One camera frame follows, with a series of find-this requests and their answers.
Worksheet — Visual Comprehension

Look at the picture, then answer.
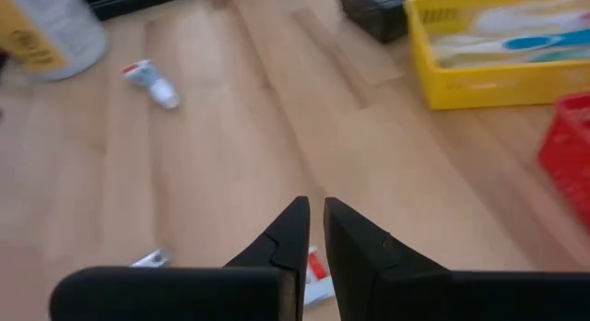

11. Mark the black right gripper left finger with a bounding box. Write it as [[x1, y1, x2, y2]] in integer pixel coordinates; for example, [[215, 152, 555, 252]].
[[48, 195, 311, 321]]

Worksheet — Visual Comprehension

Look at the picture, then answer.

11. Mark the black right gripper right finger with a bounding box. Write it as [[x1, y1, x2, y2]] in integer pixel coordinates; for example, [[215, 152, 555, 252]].
[[323, 196, 590, 321]]

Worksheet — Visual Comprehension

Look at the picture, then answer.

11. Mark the white red-blue toothpaste tube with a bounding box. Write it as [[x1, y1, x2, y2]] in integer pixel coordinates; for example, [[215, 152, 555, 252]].
[[120, 57, 182, 111], [302, 244, 337, 309]]

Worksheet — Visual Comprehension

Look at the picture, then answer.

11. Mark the blue white toothbrush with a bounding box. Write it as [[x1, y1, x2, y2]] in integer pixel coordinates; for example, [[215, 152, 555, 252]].
[[437, 47, 590, 69], [432, 29, 590, 54]]

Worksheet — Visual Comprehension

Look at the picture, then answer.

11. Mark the dark grey nail clipper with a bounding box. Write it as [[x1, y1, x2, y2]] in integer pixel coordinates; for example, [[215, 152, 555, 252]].
[[130, 246, 172, 268]]

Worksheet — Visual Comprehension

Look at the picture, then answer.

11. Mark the red plastic basket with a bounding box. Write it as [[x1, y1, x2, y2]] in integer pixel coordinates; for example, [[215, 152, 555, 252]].
[[536, 91, 590, 232]]

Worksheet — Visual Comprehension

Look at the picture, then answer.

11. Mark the yellow plastic basket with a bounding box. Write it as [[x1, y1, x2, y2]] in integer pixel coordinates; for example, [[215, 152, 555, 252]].
[[402, 0, 590, 112]]

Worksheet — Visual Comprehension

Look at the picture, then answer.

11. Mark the black plastic basket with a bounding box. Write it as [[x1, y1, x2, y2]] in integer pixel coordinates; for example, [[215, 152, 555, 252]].
[[337, 0, 474, 45]]

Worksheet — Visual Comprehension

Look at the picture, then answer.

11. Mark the white canister yellow label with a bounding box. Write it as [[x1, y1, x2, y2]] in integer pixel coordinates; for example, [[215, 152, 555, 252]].
[[0, 0, 111, 82]]

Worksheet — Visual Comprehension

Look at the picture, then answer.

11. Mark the black aluminium table frame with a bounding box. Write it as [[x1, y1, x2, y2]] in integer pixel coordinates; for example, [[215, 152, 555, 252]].
[[78, 0, 231, 22]]

